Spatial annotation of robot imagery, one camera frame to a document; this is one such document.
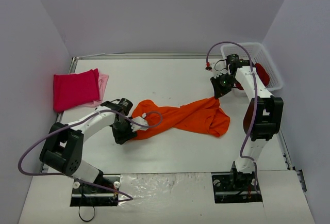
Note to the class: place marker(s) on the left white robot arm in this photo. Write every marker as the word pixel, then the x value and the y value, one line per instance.
pixel 63 150

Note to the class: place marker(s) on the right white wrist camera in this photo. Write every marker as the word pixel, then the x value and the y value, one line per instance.
pixel 216 68

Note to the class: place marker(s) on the magenta folded t shirt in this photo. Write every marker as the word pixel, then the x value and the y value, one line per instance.
pixel 73 90

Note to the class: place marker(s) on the white plastic basket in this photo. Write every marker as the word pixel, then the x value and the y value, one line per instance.
pixel 259 55

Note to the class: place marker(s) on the orange t shirt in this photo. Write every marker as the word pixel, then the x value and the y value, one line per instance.
pixel 203 116

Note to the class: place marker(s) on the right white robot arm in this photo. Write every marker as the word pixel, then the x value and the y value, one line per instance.
pixel 262 119

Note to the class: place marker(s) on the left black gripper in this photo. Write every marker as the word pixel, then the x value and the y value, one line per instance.
pixel 124 134

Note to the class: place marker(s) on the dark red t shirt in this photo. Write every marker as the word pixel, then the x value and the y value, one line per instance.
pixel 263 75

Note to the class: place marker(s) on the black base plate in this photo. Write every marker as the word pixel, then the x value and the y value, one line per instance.
pixel 87 195
pixel 227 189

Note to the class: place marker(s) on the pink folded t shirt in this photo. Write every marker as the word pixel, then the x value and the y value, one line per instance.
pixel 102 84

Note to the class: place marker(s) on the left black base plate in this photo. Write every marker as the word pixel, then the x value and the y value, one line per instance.
pixel 87 195

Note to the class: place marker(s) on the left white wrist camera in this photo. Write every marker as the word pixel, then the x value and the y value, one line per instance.
pixel 139 123

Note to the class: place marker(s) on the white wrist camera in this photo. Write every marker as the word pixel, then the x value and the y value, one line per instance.
pixel 139 123
pixel 216 68

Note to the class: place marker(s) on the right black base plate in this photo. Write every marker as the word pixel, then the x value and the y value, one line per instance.
pixel 227 189

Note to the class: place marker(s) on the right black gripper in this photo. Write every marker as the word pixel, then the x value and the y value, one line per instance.
pixel 219 89

